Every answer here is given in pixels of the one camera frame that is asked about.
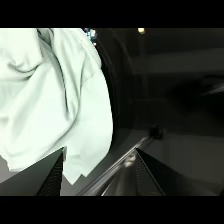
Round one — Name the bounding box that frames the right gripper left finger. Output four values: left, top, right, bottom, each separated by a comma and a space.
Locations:
0, 146, 66, 197

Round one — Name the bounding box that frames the pale green T-shirt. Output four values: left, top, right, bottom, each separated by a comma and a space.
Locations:
0, 27, 115, 186

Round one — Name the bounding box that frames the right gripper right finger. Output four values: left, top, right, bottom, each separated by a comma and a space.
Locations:
100, 147, 224, 197

